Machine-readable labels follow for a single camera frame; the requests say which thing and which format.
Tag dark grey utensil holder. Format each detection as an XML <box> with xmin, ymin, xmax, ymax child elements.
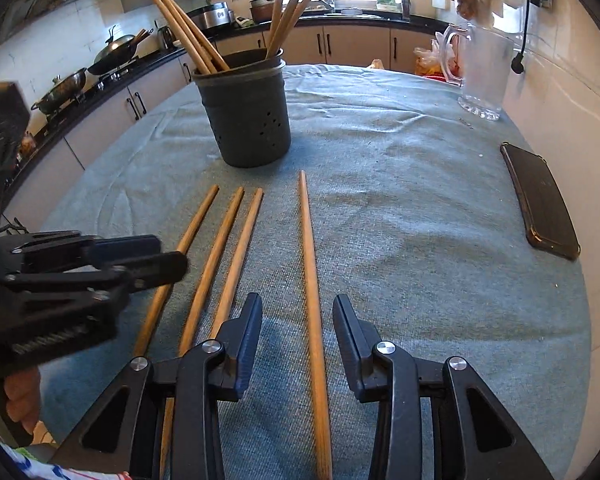
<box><xmin>191</xmin><ymin>47</ymin><xmax>292</xmax><ymax>169</ymax></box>

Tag clear glass mug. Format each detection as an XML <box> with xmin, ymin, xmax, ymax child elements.
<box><xmin>439</xmin><ymin>22</ymin><xmax>516</xmax><ymax>122</ymax></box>

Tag beige lower kitchen cabinets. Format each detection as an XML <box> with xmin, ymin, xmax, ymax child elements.
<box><xmin>2</xmin><ymin>25</ymin><xmax>441</xmax><ymax>231</ymax></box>

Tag black gas stove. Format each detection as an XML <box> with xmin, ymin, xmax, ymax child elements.
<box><xmin>40</xmin><ymin>57</ymin><xmax>146</xmax><ymax>126</ymax></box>

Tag black power plug cable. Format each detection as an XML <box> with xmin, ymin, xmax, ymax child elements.
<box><xmin>510</xmin><ymin>0</ymin><xmax>541</xmax><ymax>75</ymax></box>

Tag white patterned clothing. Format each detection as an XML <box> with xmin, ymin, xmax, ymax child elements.
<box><xmin>0</xmin><ymin>442</ymin><xmax>131</xmax><ymax>480</ymax></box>

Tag silver rice cooker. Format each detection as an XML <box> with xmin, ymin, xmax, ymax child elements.
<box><xmin>186</xmin><ymin>1</ymin><xmax>232</xmax><ymax>33</ymax></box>

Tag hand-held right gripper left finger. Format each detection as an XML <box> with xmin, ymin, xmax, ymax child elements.
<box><xmin>52</xmin><ymin>292</ymin><xmax>264</xmax><ymax>480</ymax></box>

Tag black wok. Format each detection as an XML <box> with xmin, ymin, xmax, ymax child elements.
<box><xmin>87</xmin><ymin>25</ymin><xmax>155</xmax><ymax>77</ymax></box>

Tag smartphone in clear case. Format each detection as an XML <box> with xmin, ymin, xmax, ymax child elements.
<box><xmin>500</xmin><ymin>141</ymin><xmax>582</xmax><ymax>261</ymax></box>

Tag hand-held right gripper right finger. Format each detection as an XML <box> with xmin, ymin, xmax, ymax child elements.
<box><xmin>332</xmin><ymin>294</ymin><xmax>556</xmax><ymax>480</ymax></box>

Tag bunch of wooden chopsticks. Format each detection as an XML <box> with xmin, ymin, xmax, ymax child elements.
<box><xmin>146</xmin><ymin>0</ymin><xmax>342</xmax><ymax>75</ymax></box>

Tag brown clay pot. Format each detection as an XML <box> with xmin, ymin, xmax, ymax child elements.
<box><xmin>249</xmin><ymin>0</ymin><xmax>277</xmax><ymax>25</ymax></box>

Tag black kitchen countertop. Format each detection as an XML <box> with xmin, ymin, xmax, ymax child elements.
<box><xmin>0</xmin><ymin>12</ymin><xmax>461</xmax><ymax>201</ymax></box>

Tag steel pot with lid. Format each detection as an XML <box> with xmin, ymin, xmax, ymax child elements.
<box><xmin>30</xmin><ymin>67</ymin><xmax>88</xmax><ymax>116</ymax></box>

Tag person's left hand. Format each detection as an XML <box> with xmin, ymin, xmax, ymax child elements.
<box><xmin>4</xmin><ymin>367</ymin><xmax>42</xmax><ymax>435</ymax></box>

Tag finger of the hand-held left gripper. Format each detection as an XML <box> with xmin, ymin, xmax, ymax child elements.
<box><xmin>5</xmin><ymin>251</ymin><xmax>189</xmax><ymax>297</ymax></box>
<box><xmin>11</xmin><ymin>231</ymin><xmax>162</xmax><ymax>273</ymax></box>

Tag orange filled plastic bag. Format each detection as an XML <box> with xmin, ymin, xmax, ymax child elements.
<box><xmin>412</xmin><ymin>37</ymin><xmax>461</xmax><ymax>81</ymax></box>

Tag blue tablecloth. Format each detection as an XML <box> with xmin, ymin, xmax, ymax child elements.
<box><xmin>30</xmin><ymin>62</ymin><xmax>593</xmax><ymax>480</ymax></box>

